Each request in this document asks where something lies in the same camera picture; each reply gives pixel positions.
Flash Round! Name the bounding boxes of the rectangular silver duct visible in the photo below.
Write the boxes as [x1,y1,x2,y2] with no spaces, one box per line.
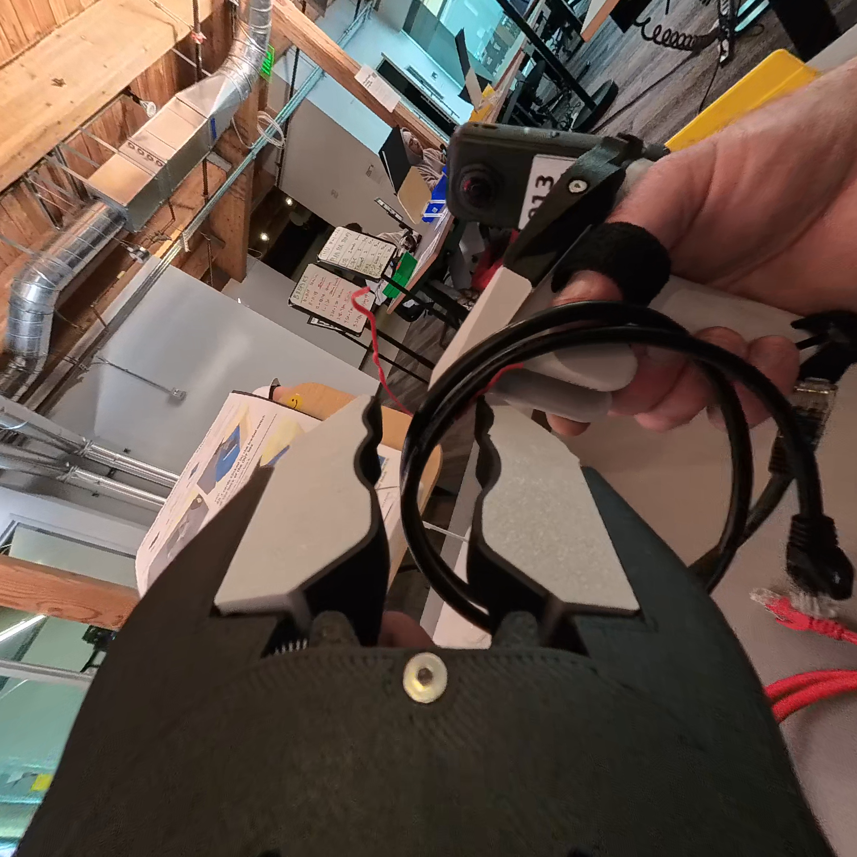
[86,0,275,234]

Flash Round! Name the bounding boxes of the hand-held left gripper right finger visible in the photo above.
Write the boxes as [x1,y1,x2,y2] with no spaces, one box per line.
[467,400,642,647]

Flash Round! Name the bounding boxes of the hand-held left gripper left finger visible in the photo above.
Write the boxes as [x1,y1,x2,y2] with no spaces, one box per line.
[214,394,391,648]

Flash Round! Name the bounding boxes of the white partition panel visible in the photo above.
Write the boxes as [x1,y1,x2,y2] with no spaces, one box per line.
[50,264,383,470]

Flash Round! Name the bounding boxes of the red ethernet cable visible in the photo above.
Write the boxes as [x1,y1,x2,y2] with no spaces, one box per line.
[750,589,857,722]

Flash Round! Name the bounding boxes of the silver pipe duct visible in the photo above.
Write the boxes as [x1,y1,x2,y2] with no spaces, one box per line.
[0,201,129,399]

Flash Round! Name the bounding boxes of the red thread scrap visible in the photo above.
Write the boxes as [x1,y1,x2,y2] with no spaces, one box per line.
[350,287,526,415]

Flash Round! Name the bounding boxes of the green plastic bin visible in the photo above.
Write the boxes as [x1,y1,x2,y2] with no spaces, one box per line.
[383,253,419,299]

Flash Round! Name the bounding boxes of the black cable coil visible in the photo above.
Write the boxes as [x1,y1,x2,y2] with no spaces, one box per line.
[399,301,857,633]

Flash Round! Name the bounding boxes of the handwritten whiteboard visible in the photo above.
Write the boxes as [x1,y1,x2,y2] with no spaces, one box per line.
[289,262,376,336]
[316,226,397,279]

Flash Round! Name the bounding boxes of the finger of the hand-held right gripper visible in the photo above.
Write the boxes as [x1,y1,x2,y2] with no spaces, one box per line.
[489,371,615,424]
[427,264,638,391]

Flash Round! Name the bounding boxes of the printed instruction sheet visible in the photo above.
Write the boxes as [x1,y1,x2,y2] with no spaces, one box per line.
[136,391,403,597]

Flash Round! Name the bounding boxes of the yellow plastic bin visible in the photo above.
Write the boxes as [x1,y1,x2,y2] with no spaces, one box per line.
[665,48,821,154]

